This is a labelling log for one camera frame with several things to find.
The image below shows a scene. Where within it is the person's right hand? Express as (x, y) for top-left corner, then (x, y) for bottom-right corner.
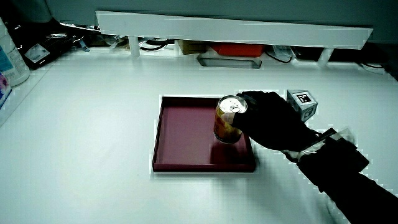
(231, 89), (322, 153)

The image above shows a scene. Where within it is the gold red bull can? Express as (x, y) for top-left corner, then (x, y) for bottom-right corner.
(213, 95), (249, 144)

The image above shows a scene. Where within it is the dark red square plate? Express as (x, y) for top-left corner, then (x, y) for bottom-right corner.
(152, 95), (257, 173)

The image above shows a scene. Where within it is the person's right forearm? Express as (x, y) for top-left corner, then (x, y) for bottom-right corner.
(281, 127), (398, 224)

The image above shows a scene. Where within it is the grey flat tray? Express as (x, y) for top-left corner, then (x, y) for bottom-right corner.
(197, 54), (262, 70)

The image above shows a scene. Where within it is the red plastic box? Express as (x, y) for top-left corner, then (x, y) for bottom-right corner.
(210, 43), (266, 58)

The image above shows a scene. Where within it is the white desk shelf riser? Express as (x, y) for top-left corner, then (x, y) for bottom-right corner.
(95, 10), (374, 67)

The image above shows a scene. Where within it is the brown cardboard box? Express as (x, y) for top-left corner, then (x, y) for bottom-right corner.
(178, 39), (208, 56)

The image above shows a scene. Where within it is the black device with white label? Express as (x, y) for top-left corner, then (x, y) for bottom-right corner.
(9, 18), (86, 71)

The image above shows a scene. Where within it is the white plastic bottle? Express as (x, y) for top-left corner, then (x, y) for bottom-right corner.
(0, 17), (31, 87)

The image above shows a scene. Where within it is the colourful printed packet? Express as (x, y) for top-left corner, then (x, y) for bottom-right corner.
(0, 72), (12, 108)

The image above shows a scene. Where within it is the black cable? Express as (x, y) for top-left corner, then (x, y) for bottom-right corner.
(264, 49), (295, 64)
(138, 38), (170, 52)

